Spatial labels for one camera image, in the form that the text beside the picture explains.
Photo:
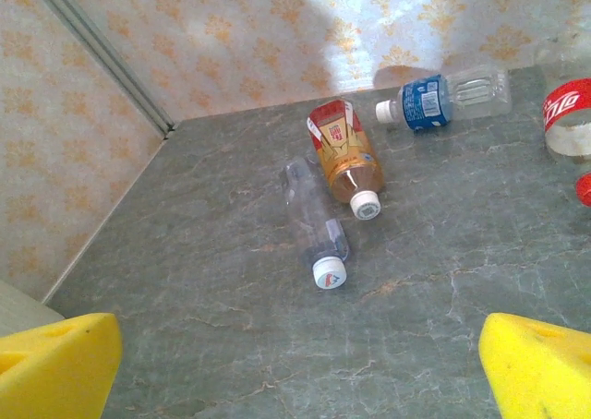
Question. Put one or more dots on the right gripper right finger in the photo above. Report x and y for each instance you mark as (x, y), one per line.
(545, 377)

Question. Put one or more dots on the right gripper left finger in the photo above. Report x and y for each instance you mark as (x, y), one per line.
(55, 373)

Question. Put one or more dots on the red bottle cap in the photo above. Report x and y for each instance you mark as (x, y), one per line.
(584, 188)

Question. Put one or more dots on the clear bottle red cola label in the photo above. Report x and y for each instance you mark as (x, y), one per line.
(568, 100)

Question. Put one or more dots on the clear bottle white logo cap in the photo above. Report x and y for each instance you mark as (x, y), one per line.
(305, 207)

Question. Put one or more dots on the clear bottle blue label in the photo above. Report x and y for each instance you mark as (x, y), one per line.
(425, 100)

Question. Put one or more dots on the tea bottle red yellow label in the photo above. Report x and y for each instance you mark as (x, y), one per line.
(341, 147)

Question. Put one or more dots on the aluminium side rail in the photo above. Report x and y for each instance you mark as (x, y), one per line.
(106, 216)

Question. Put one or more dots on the aluminium frame post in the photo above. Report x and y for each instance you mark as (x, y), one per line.
(101, 54)

